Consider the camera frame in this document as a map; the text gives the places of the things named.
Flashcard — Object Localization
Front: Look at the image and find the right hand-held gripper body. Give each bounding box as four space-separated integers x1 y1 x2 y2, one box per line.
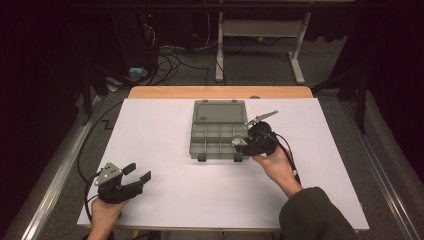
238 110 280 158

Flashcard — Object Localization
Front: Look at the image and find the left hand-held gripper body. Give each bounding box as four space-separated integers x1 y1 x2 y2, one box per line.
94 161 145 205

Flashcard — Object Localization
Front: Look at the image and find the grey transparent compartment box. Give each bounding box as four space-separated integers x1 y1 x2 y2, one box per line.
188 99 251 163

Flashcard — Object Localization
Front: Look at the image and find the person's left hand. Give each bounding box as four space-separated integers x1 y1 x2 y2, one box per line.
89 197 130 240

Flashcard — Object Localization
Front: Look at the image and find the person's right hand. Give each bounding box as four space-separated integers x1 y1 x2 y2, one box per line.
251 146 303 198

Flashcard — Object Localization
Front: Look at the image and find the white board sheet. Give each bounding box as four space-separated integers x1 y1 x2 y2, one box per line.
77 97 371 231

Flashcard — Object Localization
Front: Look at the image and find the black metal stand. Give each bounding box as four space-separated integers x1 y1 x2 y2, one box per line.
79 64 135 127
311 65 368 135

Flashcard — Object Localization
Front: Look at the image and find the small blue packet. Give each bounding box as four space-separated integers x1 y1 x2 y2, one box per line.
128 67 150 79

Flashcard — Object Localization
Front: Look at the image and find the black computer tower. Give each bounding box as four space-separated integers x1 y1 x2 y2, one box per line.
112 9 160 70

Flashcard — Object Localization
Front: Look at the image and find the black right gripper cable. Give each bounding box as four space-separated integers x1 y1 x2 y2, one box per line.
262 130 303 187

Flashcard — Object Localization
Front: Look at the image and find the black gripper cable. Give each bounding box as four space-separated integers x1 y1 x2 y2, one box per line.
76 99 125 222
262 130 303 187

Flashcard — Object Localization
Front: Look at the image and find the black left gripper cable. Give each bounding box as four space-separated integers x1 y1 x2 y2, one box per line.
76 99 125 222

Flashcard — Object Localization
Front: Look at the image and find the aluminium rail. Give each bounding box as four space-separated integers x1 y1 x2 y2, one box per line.
3 94 103 240
339 99 424 240

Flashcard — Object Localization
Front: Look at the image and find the white metal desk frame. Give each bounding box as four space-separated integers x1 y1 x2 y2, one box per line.
214 11 313 85

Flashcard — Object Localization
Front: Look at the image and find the bundle of floor cables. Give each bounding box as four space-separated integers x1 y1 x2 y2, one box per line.
143 19 222 86

